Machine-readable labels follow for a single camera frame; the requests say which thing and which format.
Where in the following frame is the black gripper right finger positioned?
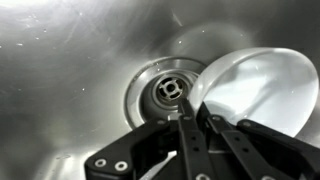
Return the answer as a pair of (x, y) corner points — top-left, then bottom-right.
(196, 101), (320, 180)

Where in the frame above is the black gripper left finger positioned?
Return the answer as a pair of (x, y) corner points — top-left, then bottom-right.
(84, 97), (214, 180)

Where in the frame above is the small white bowl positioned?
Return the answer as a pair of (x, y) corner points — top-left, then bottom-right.
(187, 47), (320, 139)

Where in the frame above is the metal sink drain strainer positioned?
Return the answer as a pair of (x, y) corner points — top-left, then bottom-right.
(124, 56), (208, 130)

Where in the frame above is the stainless steel sink basin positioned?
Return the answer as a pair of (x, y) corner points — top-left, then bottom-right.
(0, 0), (320, 180)

